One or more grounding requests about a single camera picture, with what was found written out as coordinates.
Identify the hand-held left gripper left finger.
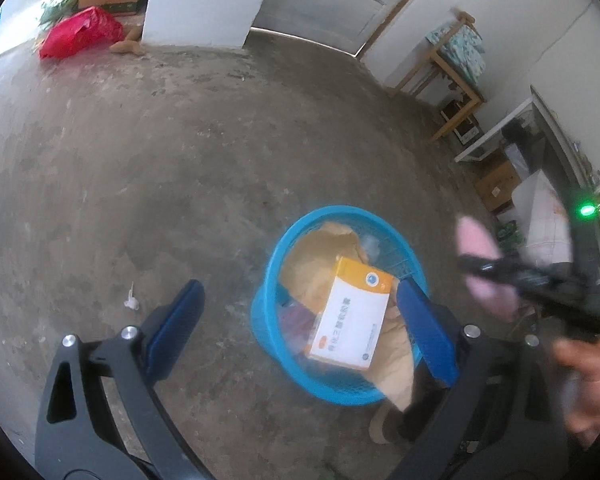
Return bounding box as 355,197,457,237
34,279,216,480

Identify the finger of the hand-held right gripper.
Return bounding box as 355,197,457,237
457,255,536,297

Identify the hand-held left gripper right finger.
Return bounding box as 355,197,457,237
387,276,596,480

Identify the pink soft object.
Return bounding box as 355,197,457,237
455,216,518,321

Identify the orange and white medicine box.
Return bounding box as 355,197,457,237
305,255,396,372

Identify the blue plastic mesh basket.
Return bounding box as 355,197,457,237
251,205,428,407

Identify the brown paper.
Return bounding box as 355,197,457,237
280,221,416,411

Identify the person's right hand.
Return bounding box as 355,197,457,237
554,332,600,448

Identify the white cloth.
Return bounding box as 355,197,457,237
512,170,573,266

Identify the small cardboard box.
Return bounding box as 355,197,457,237
475,160,521,213

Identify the black bag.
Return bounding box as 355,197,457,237
502,120,546,161

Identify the wooden table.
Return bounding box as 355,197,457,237
387,10,483,143

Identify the floral printed cloth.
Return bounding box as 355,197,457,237
426,22,486,88

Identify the brown lump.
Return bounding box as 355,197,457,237
110,27,143,56

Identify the red plastic bag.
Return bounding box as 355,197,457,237
39,6,125,60

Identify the green vegetable bag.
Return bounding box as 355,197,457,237
39,0,79,28

